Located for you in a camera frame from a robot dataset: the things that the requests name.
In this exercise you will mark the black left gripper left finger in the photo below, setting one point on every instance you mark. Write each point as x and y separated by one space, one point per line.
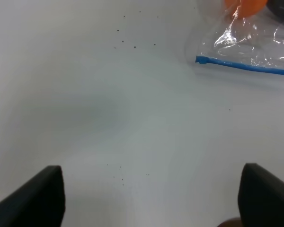
40 202

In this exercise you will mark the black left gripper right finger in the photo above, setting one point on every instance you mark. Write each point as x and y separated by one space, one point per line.
260 198

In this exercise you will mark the clear zip bag blue zipper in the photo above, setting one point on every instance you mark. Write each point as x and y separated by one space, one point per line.
254 43

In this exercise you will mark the orange fruit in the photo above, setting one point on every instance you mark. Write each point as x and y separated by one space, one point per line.
240 9

